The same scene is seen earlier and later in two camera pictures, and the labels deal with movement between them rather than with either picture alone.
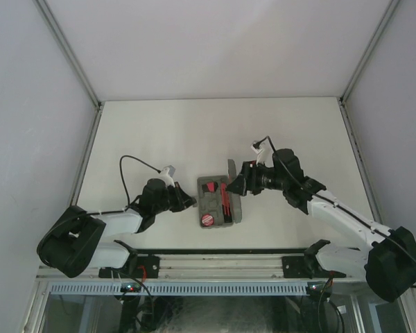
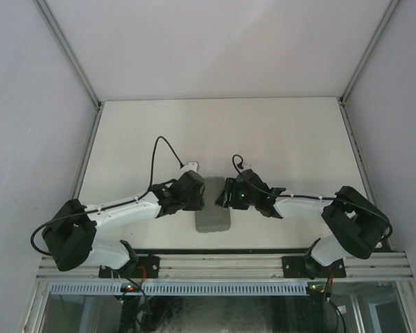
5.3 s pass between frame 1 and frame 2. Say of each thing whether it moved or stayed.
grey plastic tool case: moved
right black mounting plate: stayed
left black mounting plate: stayed
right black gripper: moved
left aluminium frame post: stayed
